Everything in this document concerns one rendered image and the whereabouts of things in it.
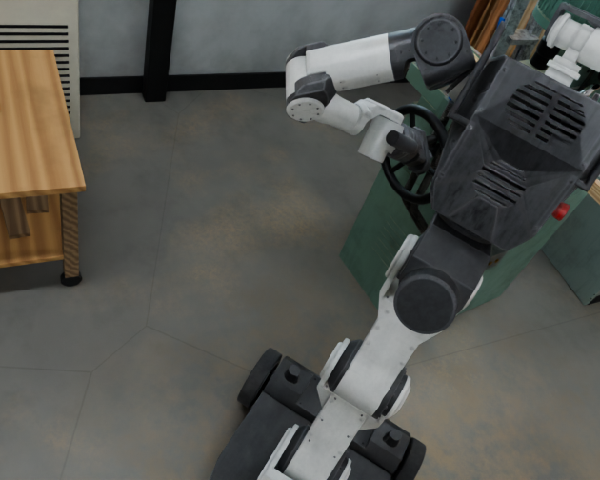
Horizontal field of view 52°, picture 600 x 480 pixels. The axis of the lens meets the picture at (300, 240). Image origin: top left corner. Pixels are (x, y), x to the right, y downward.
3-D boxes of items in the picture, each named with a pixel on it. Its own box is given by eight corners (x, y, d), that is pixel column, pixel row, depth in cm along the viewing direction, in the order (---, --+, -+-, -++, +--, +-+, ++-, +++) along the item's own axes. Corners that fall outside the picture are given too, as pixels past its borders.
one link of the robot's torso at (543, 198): (549, 299, 105) (687, 110, 92) (375, 200, 110) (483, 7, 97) (540, 251, 132) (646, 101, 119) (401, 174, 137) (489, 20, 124)
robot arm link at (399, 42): (391, 77, 114) (468, 63, 110) (384, 28, 112) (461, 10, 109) (396, 82, 125) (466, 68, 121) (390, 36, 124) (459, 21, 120)
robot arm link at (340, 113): (339, 146, 139) (270, 116, 128) (337, 108, 143) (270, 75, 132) (372, 124, 131) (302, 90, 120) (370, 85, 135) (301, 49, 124)
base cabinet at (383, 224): (336, 254, 256) (399, 122, 204) (436, 221, 285) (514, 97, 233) (399, 342, 235) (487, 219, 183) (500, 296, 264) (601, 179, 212)
